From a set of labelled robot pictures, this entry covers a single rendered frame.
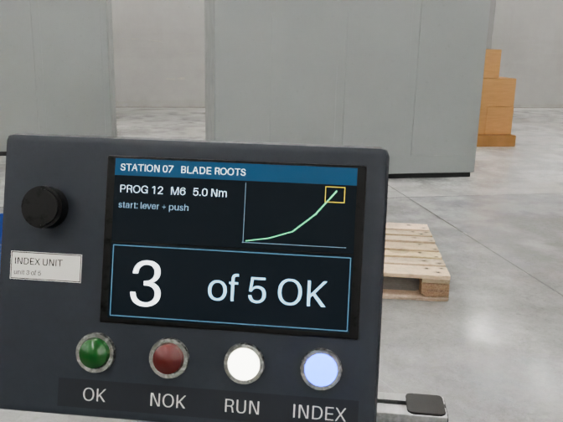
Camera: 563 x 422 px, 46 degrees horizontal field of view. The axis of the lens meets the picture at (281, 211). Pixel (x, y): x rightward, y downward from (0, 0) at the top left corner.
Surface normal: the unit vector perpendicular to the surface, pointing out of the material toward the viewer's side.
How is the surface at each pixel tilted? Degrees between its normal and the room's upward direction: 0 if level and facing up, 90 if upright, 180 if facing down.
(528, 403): 0
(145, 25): 90
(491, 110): 90
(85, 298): 75
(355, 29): 90
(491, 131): 90
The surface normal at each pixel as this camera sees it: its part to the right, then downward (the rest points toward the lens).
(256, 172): -0.11, -0.01
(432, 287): -0.10, 0.21
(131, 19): 0.19, 0.26
